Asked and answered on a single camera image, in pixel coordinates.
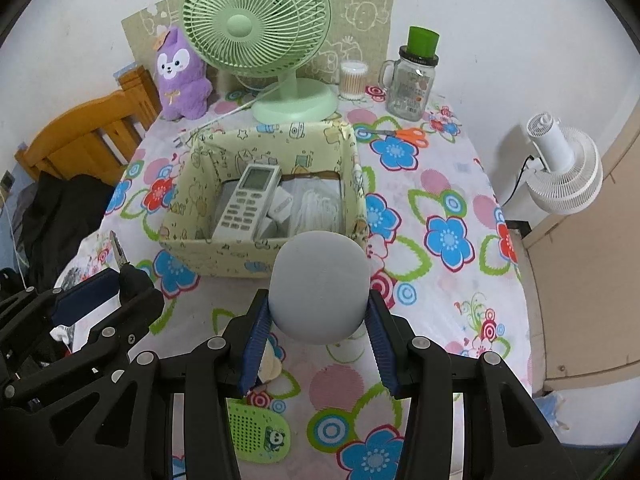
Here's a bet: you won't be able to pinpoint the purple plush toy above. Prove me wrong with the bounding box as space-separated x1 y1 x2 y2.
152 25 213 122

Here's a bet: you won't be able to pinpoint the green perforated panda card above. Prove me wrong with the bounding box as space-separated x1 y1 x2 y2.
226 399 292 462

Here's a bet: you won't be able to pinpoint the white remote control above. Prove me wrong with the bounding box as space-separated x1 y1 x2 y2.
212 164 281 246

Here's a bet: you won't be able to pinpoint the blue plastic bag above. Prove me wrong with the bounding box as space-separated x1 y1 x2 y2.
542 392 571 431

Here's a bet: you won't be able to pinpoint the white charger adapter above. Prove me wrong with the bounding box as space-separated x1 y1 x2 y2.
257 185 297 239

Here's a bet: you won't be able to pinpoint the dark cloth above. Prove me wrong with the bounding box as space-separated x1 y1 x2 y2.
10 170 118 291

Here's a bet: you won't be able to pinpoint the wooden chair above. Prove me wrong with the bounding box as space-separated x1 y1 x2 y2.
15 65 162 186

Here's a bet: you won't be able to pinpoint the cotton swab container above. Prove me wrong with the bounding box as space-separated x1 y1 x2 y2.
340 60 368 101

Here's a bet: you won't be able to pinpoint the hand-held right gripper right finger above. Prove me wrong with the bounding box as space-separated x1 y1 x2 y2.
365 292 576 480

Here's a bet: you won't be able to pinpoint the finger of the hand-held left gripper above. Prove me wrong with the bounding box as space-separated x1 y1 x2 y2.
5 290 166 461
0 267 123 351

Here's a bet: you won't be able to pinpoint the glass jar with handle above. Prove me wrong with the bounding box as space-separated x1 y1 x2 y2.
378 26 441 122

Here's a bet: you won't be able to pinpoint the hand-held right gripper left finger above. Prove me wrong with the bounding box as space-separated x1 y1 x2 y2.
100 289 273 480

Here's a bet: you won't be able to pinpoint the small beige item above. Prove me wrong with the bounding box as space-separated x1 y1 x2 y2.
257 337 286 381

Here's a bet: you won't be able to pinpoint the beige cartoon patterned board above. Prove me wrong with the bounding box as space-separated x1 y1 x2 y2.
121 0 399 101

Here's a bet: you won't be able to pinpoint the white fan cable with plug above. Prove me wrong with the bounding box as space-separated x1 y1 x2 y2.
172 82 281 147

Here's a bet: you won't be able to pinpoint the yellow-green patterned storage box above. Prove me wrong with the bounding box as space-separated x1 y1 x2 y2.
158 121 369 278

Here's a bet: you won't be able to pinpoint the orange handled scissors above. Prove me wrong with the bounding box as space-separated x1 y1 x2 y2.
355 127 431 150

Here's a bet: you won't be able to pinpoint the white circulator fan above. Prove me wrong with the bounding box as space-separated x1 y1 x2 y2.
525 112 605 216

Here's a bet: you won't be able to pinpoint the white rounded dome device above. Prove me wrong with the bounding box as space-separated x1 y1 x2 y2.
267 231 372 346

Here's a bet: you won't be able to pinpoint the beige cardboard panel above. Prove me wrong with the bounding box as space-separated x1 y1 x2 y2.
520 132 640 393

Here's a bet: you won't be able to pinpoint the clear bag with white cable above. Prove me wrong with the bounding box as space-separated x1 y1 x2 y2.
287 180 346 238

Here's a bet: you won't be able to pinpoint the green desk fan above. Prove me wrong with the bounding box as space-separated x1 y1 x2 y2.
181 0 338 123

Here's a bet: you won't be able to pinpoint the black fan power cable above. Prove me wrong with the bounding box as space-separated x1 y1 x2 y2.
500 152 536 208

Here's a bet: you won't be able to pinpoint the key with black head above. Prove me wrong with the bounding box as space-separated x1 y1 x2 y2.
109 230 153 306

